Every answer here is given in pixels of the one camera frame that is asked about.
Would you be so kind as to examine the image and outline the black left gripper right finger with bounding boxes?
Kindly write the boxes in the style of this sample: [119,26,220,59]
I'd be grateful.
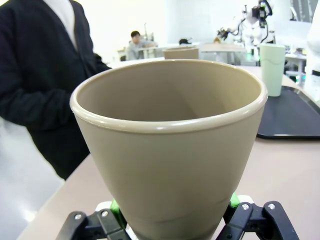
[217,192,301,240]

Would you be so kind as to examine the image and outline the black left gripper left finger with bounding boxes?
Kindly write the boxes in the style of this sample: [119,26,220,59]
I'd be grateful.
[57,199,135,240]

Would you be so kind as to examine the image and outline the white scalloped paper coaster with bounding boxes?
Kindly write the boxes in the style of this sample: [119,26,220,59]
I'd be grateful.
[95,194,255,240]

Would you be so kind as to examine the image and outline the tall brown plastic cup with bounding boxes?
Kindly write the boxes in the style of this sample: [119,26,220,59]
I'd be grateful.
[69,58,269,240]
[162,47,200,61]

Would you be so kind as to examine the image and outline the tall mint green plastic cup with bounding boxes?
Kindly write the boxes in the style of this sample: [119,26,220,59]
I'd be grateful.
[259,43,286,98]

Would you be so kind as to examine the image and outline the person's right forearm black sleeve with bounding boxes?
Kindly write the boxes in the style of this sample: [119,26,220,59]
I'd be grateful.
[0,84,76,131]

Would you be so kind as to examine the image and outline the black plastic serving tray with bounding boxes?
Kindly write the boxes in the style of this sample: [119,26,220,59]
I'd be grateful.
[256,84,320,140]

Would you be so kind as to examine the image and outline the person in black cardigan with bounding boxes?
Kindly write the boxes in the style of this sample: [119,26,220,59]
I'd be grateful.
[0,0,113,181]

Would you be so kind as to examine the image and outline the seated dark-haired person at desk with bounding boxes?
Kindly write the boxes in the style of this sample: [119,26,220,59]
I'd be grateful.
[125,30,157,61]

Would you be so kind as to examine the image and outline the white robot with black cables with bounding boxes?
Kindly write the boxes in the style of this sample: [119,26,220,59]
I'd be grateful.
[216,0,276,49]

